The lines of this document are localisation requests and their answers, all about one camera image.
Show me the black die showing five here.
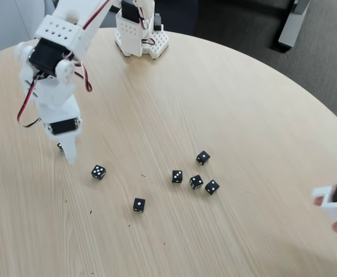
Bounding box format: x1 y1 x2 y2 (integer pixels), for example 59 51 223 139
91 164 107 181

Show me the black die showing one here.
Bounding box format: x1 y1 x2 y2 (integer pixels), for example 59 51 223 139
133 197 146 214
196 150 211 166

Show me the black chair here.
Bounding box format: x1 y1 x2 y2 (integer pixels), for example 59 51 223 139
98 0 122 29

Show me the white cabinet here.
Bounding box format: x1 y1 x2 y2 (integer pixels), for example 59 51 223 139
0 0 57 58

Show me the black die showing two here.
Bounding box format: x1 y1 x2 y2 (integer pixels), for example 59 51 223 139
204 179 220 196
189 174 204 190

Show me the grey desk leg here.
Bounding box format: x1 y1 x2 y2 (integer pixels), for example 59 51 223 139
278 0 312 53

